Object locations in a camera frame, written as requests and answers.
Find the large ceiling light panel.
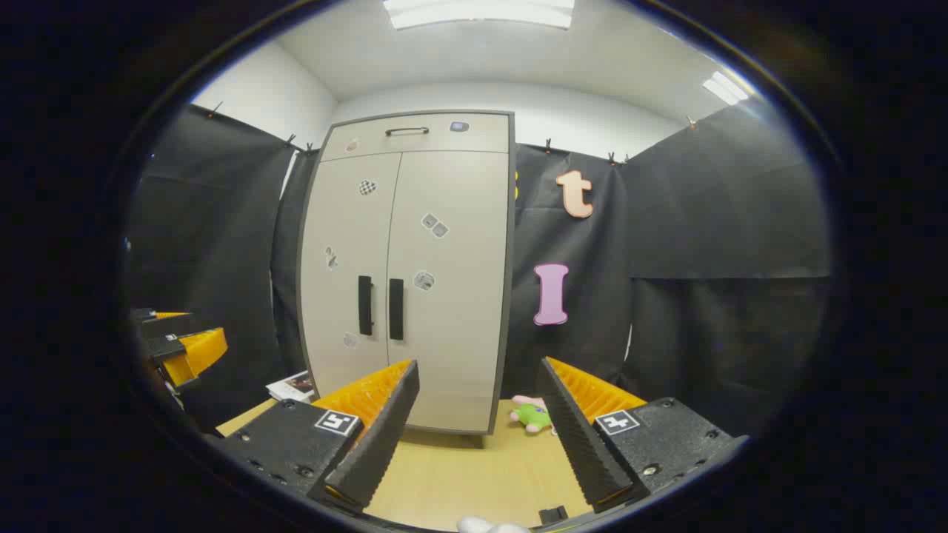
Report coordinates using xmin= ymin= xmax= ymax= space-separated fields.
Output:
xmin=383 ymin=0 xmax=575 ymax=30

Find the green and pink plush toy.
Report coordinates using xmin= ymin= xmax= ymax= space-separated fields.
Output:
xmin=510 ymin=395 xmax=556 ymax=435

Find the black backdrop cloth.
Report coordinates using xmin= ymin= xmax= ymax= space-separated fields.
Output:
xmin=126 ymin=104 xmax=834 ymax=438

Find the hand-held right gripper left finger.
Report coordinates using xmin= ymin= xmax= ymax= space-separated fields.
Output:
xmin=213 ymin=360 xmax=421 ymax=513

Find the small ceiling light panel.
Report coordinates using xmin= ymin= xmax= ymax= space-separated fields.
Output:
xmin=702 ymin=70 xmax=750 ymax=106

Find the grey double-door shoe cabinet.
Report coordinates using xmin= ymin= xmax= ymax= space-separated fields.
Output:
xmin=296 ymin=110 xmax=517 ymax=436

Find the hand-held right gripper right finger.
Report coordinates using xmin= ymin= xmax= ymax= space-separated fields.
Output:
xmin=536 ymin=357 xmax=750 ymax=514

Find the grey shoe cabinet door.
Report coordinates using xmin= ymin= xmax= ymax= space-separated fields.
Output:
xmin=300 ymin=153 xmax=402 ymax=400
xmin=385 ymin=150 xmax=510 ymax=434

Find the grey cabinet drawer front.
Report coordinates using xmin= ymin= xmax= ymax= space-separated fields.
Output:
xmin=320 ymin=111 xmax=512 ymax=162

